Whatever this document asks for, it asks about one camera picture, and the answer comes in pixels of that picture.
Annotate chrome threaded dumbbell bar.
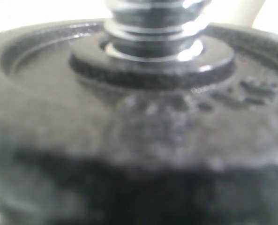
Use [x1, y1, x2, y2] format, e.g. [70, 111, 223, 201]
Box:
[104, 0, 210, 62]

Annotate black weight plate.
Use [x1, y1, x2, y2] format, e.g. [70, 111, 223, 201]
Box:
[0, 20, 278, 225]

